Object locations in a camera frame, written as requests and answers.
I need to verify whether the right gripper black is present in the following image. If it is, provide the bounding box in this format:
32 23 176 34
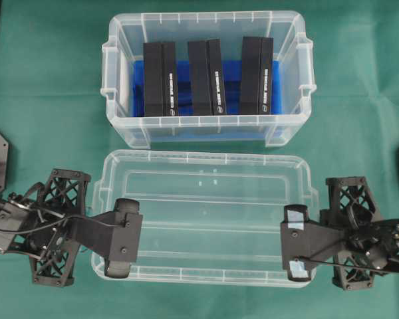
283 177 389 291

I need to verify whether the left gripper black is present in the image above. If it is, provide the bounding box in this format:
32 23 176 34
28 168 140 286

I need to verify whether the clear plastic box lid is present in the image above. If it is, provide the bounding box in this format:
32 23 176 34
91 150 319 288

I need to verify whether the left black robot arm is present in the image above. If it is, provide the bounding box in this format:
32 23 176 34
0 169 143 288

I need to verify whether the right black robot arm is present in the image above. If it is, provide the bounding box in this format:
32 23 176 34
280 176 399 291

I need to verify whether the left black rectangular box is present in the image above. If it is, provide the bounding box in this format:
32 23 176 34
143 42 179 117

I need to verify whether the black rectangular box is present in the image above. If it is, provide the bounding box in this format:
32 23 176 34
188 39 227 116
239 37 273 115
143 42 179 117

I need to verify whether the middle black rectangular box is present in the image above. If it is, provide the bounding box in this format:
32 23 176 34
188 39 227 116

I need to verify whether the clear plastic storage box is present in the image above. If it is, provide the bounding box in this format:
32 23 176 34
100 11 317 149

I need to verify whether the right black rectangular box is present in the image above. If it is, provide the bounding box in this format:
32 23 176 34
239 37 273 115

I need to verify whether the blue foam liner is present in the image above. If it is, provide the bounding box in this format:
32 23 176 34
132 58 285 142

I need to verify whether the green table cloth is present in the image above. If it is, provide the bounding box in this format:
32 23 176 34
0 1 399 318

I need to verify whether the black right camera cable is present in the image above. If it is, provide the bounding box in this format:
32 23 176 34
292 254 399 276

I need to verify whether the black camera cable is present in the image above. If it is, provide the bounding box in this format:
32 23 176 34
292 254 399 276
0 214 127 233

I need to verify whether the black left camera cable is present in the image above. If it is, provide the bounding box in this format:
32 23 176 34
0 214 127 233

